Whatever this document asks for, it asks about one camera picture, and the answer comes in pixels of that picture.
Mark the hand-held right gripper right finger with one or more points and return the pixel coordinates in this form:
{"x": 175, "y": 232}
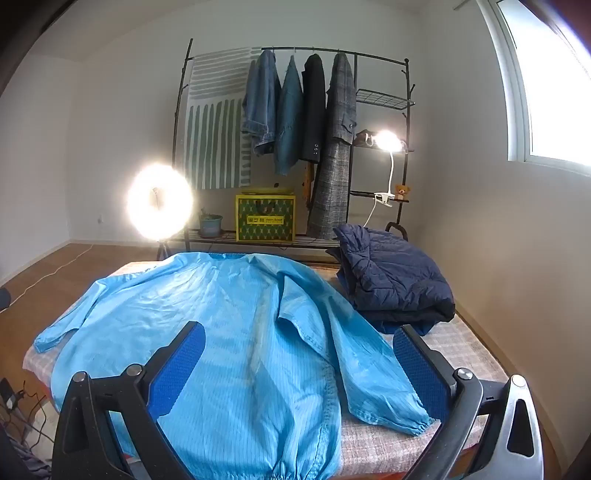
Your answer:
{"x": 420, "y": 369}

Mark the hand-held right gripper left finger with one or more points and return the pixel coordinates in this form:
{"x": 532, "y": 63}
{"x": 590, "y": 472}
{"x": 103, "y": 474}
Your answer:
{"x": 180, "y": 364}

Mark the light blue striped coat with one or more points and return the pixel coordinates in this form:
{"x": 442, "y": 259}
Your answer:
{"x": 254, "y": 346}

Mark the black metal clothes rack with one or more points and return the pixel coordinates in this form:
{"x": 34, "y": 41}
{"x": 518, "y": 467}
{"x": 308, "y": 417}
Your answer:
{"x": 383, "y": 98}

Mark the checked bed blanket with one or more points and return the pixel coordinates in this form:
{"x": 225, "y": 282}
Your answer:
{"x": 461, "y": 350}

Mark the small potted plant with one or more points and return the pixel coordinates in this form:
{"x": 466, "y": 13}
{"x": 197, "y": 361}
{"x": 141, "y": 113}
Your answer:
{"x": 211, "y": 227}

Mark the black curved metal bar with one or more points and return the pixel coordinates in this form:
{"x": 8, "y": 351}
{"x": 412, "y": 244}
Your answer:
{"x": 397, "y": 226}

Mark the yellow patterned box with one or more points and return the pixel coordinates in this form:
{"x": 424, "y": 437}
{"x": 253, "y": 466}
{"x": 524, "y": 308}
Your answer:
{"x": 265, "y": 226}

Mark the small teddy bear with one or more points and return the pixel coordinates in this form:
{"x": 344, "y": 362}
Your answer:
{"x": 402, "y": 191}

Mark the grey plaid coat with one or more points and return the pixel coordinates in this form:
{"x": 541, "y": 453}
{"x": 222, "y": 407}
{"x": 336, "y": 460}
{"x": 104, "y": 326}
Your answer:
{"x": 337, "y": 175}

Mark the white clip lamp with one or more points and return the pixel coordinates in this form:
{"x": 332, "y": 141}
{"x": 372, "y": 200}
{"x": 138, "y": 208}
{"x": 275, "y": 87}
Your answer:
{"x": 388, "y": 138}

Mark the brown bag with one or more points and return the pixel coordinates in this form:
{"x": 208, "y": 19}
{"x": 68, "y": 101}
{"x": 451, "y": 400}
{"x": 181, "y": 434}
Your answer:
{"x": 364, "y": 137}

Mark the teal shirt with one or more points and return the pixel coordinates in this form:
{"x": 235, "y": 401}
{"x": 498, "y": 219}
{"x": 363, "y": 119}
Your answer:
{"x": 288, "y": 124}

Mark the blue denim jacket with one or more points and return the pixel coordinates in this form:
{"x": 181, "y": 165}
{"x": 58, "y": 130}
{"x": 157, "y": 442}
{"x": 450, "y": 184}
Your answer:
{"x": 261, "y": 101}

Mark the black blazer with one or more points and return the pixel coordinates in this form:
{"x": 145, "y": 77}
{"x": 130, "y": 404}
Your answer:
{"x": 314, "y": 110}

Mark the window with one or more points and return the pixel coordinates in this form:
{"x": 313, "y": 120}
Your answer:
{"x": 554, "y": 92}

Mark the green striped wall hanging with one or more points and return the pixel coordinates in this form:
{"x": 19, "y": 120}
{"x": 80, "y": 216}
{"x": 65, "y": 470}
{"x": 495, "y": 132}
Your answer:
{"x": 207, "y": 138}

